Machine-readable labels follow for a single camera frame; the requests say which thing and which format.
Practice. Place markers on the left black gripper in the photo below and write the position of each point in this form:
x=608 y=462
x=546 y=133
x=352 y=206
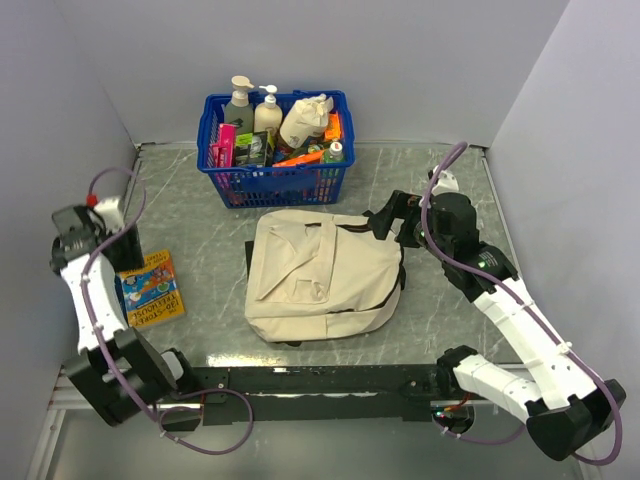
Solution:
x=132 y=258

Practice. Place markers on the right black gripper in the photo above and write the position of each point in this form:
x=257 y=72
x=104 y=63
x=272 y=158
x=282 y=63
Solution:
x=400 y=206

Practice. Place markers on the yellow treehouse children's book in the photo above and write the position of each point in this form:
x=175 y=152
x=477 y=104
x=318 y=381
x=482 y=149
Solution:
x=150 y=294

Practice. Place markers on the beige canvas backpack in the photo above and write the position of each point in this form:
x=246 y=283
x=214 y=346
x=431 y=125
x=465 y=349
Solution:
x=320 y=276

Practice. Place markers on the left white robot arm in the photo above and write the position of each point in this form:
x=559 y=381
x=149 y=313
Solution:
x=115 y=367

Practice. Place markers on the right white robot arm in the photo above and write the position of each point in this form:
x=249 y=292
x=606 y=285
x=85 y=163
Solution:
x=562 y=404

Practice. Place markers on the blue plastic shopping basket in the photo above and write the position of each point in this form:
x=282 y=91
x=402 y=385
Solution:
x=252 y=187

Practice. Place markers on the small green red-capped bottle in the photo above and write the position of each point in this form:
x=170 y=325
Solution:
x=334 y=153

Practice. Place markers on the orange long packet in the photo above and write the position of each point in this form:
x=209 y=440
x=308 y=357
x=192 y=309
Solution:
x=309 y=158

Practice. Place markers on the orange snack packet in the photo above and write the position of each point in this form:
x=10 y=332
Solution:
x=333 y=131

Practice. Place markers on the pink box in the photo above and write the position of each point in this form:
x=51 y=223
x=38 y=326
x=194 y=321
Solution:
x=222 y=150

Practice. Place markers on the green black box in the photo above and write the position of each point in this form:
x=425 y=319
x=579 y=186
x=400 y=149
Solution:
x=254 y=149

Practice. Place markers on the cream pump lotion bottle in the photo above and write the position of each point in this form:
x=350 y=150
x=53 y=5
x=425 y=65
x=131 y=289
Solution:
x=268 y=115

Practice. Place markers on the green pump bottle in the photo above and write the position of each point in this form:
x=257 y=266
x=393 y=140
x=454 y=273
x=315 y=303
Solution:
x=239 y=112

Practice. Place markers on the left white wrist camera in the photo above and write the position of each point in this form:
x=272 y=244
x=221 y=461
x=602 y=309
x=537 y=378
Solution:
x=110 y=210

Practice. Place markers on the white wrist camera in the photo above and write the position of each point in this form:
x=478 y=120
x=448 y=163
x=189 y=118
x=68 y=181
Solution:
x=110 y=210
x=446 y=183

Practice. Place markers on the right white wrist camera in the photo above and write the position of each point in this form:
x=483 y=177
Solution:
x=446 y=183

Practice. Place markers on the beige drawstring cloth pouch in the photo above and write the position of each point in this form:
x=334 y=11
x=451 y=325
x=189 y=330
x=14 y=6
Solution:
x=307 y=119

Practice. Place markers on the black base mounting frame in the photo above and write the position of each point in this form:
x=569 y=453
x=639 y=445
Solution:
x=409 y=392

